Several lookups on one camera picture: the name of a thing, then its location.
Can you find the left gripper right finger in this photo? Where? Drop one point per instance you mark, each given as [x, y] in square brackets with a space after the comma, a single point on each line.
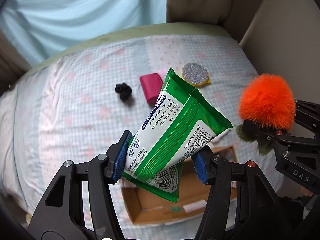
[258, 210]

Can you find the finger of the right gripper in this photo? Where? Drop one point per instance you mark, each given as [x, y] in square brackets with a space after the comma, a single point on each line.
[307, 116]

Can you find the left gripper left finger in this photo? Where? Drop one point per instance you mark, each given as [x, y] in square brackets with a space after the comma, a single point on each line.
[60, 212]

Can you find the orange fluffy pompom toy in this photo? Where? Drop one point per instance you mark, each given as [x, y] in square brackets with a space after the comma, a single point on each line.
[266, 103]

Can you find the round grey yellow sponge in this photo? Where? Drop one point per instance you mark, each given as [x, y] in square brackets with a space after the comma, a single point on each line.
[195, 74]

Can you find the green wet wipes pack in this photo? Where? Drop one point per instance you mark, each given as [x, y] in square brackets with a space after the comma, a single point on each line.
[181, 123]

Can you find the black scrunchie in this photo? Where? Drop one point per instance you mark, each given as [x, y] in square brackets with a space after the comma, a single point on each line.
[123, 90]

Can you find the pink fluffy towel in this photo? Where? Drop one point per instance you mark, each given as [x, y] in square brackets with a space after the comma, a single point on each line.
[162, 73]

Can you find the checkered floral bed sheet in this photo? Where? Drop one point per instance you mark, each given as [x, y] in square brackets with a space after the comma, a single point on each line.
[70, 111]

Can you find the beige cushion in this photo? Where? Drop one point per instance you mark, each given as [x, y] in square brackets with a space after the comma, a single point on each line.
[233, 15]

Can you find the green mattress pad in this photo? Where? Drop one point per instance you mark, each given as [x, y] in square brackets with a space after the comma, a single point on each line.
[178, 28]

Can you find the light blue curtain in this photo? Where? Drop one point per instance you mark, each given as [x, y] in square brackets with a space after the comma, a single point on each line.
[40, 29]

